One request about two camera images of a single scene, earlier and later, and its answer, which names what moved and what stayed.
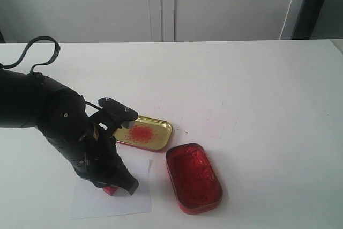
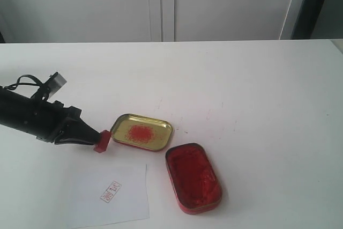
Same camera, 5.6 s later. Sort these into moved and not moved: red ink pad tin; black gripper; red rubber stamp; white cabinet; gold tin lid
Moved: red rubber stamp; black gripper
Not moved: gold tin lid; white cabinet; red ink pad tin
